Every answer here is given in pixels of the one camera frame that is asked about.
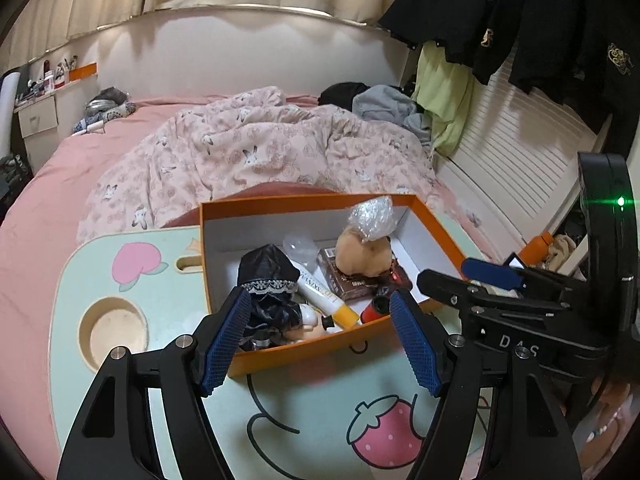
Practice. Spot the white nightstand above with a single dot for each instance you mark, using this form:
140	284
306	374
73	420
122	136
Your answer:
37	117

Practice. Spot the brown printed packet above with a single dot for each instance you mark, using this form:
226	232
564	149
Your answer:
345	280

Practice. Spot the clear plastic bag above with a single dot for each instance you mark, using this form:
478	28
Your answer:
372	217

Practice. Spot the black hanging jacket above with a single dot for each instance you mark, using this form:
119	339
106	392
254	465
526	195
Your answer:
575	35
440	5

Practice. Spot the blue patterned cloth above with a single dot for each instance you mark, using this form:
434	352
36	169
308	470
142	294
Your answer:
117	112

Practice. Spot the white paper roll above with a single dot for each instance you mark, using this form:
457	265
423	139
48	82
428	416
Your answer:
9	110

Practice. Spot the beige cloth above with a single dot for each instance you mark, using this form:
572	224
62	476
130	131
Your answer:
560	252

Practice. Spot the pink printed blanket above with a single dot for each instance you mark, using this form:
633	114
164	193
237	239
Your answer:
225	160

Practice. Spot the small orange shelf box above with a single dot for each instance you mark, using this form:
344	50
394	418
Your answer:
82	71

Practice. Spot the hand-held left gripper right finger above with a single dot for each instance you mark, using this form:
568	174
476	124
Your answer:
417	345

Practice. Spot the small white black trinket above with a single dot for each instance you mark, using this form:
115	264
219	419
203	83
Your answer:
331	323

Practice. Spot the black garment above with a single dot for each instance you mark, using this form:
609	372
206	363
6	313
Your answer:
340	92

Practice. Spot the yellow-green garment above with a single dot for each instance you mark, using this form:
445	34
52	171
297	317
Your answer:
445	100

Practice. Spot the grey fuzzy garment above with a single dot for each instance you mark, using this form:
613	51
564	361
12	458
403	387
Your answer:
112	95

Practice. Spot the clear plastic wrap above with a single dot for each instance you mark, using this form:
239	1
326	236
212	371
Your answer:
300	247

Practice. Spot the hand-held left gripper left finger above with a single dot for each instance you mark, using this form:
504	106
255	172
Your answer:
225	345

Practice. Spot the white orange lip balm tube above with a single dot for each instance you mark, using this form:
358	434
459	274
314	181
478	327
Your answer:
330	305

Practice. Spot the dark pouch with red print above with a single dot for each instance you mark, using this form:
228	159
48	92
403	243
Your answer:
395	280

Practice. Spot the pink bed sheet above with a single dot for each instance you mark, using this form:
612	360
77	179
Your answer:
50	200

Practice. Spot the person's right forearm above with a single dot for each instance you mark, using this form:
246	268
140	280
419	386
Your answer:
607	435

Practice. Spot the black lace doll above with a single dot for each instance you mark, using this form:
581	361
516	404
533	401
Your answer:
265	270

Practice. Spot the white padded headboard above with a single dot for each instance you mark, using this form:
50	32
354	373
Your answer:
225	50

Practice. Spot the light green lap table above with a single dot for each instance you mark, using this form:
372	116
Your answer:
300	400

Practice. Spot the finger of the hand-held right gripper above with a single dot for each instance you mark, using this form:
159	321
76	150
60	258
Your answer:
487	270
450	287

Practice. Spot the clutter of small bottles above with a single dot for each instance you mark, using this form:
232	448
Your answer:
47	80

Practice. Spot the brown plush toy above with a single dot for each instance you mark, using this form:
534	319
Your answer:
360	255

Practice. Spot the orange cardboard box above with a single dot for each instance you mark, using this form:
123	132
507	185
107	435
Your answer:
280	355

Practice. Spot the orange bottle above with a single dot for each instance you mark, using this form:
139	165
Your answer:
537	247

